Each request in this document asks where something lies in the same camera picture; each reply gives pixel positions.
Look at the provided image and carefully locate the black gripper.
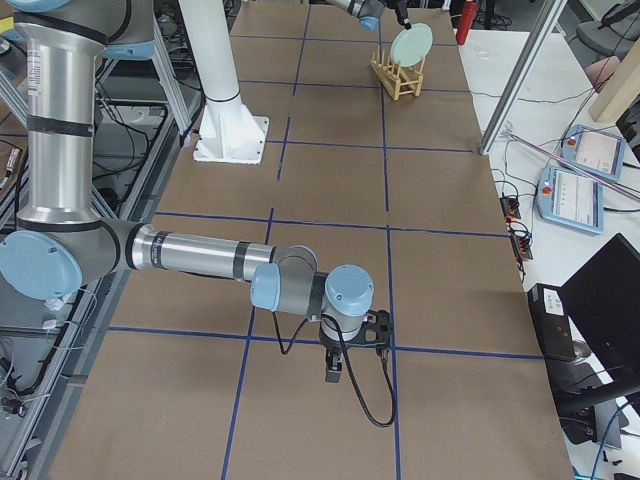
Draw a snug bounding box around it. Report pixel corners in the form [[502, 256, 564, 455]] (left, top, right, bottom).
[[319, 330, 343, 383]]

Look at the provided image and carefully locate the light green plate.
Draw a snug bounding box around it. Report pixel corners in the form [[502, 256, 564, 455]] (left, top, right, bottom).
[[390, 23, 433, 67]]

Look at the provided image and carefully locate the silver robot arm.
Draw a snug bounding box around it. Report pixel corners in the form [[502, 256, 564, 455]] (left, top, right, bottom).
[[327, 0, 412, 31], [1, 1, 389, 382]]

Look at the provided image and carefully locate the wooden dish rack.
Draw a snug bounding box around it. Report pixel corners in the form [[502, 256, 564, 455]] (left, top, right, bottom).
[[369, 48, 425, 101]]

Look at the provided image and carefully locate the red cylinder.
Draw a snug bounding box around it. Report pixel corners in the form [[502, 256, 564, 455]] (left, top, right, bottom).
[[456, 0, 478, 46]]

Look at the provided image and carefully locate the white reacher grabber stick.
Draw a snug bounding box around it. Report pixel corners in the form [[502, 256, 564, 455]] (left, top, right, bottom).
[[502, 129, 639, 202]]

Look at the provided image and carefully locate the black computer box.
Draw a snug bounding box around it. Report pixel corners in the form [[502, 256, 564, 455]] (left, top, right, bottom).
[[527, 283, 576, 362]]

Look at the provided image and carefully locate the far blue teach pendant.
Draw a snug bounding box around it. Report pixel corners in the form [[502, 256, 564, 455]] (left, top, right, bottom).
[[561, 124, 627, 181]]

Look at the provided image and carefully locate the blue teach pendant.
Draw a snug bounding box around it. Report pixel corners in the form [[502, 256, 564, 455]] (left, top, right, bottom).
[[561, 124, 627, 181], [536, 166, 604, 234]]

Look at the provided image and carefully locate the near blue teach pendant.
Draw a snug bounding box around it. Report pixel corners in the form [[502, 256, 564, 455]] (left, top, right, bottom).
[[536, 166, 604, 234]]

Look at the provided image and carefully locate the black laptop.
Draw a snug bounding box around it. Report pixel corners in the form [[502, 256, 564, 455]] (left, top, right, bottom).
[[560, 233, 639, 379]]

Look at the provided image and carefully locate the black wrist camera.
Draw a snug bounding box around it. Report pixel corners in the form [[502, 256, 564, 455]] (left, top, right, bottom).
[[351, 310, 393, 352]]

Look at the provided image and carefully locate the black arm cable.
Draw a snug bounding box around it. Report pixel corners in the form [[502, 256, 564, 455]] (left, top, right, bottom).
[[272, 309, 397, 428]]

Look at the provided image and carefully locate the aluminium frame post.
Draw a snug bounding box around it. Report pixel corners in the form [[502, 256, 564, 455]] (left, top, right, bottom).
[[479, 0, 567, 155]]

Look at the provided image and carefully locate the white pedestal column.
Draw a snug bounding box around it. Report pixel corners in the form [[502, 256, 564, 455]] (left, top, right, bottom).
[[179, 0, 269, 165]]

